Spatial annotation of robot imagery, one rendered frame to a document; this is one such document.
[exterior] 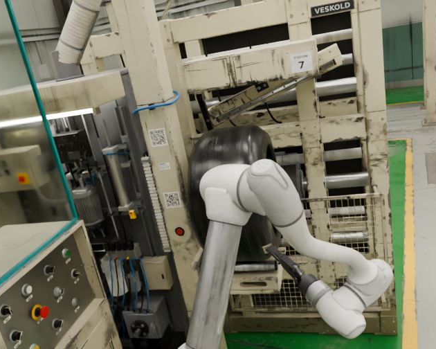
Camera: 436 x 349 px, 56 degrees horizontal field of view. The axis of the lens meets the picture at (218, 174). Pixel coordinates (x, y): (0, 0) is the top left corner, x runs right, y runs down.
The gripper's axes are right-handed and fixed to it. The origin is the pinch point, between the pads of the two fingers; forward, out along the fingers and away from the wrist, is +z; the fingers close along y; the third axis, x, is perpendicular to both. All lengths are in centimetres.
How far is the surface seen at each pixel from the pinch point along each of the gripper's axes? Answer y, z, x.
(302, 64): -34, 42, 60
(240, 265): 16.1, 14.8, -10.8
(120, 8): -77, 82, 9
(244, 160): -28.8, 22.9, 10.8
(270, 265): 16.3, 5.7, -1.4
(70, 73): -44, 125, -17
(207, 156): -29.7, 35.7, 1.9
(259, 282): 25.5, 7.6, -8.1
